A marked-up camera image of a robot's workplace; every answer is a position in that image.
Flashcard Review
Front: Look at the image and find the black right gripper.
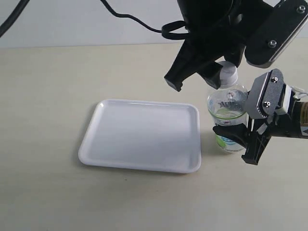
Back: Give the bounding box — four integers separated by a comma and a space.
213, 100, 308, 165

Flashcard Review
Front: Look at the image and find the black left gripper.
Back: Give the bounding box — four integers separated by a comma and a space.
164, 0, 273, 91

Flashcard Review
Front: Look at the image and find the white bottle cap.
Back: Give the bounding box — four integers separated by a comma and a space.
218, 61, 238, 89

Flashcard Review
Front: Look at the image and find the clear plastic drink bottle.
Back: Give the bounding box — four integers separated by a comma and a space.
207, 74, 250, 154

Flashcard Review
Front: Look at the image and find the white plastic tray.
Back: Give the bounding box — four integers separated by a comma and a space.
78, 99, 202, 174

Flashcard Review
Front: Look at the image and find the black cable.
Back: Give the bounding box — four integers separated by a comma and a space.
100, 0, 193, 40

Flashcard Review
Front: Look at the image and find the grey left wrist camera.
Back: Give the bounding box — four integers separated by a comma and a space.
244, 0, 308, 68

